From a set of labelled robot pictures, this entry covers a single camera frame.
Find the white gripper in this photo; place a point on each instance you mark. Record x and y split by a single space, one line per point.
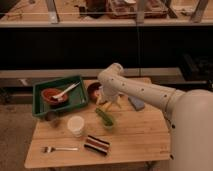
108 95

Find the yellow banana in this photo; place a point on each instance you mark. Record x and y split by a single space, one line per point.
107 106

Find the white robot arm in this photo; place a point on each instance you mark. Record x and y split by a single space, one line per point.
191 114

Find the green plastic cup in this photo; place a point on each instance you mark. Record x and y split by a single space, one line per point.
108 120

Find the white paper cup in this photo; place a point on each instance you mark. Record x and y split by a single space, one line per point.
76 125

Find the small metal cup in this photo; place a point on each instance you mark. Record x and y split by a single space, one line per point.
52 119

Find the dark brown bowl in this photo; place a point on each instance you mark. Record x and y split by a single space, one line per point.
93 91

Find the wooden table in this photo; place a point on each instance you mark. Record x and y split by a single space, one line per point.
135 137

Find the green plastic tray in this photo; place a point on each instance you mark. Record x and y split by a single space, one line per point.
77 97

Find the white plastic spoon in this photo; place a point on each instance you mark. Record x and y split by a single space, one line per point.
60 95

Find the striped red black cloth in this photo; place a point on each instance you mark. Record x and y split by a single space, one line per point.
97 145

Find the red-brown bowl in tray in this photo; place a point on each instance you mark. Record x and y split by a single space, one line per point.
48 95

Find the silver metal fork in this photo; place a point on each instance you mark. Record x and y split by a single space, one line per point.
49 149

